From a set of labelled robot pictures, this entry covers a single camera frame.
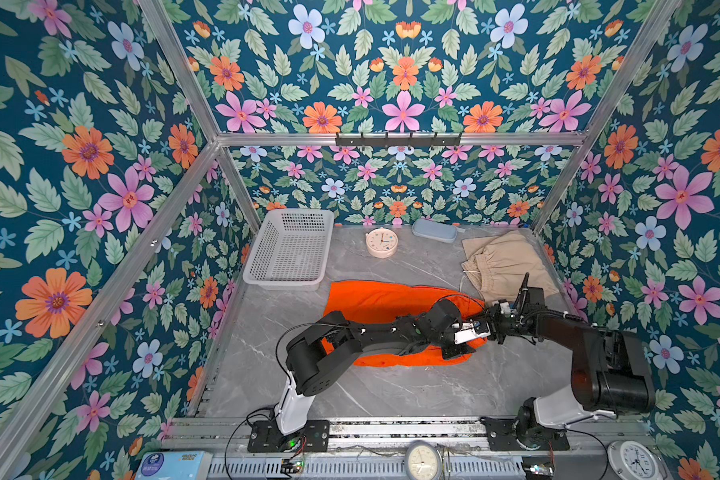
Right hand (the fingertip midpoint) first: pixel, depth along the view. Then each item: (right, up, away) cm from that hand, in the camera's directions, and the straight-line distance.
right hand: (469, 319), depth 89 cm
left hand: (0, -3, -8) cm, 9 cm away
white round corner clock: (+30, -28, -21) cm, 46 cm away
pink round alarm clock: (-26, +24, +23) cm, 42 cm away
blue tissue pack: (-73, -28, -22) cm, 81 cm away
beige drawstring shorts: (+15, +17, +16) cm, 28 cm away
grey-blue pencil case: (-5, +29, +29) cm, 41 cm away
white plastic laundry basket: (-61, +21, +23) cm, 69 cm away
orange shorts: (-29, +4, +7) cm, 30 cm away
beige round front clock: (-17, -28, -21) cm, 39 cm away
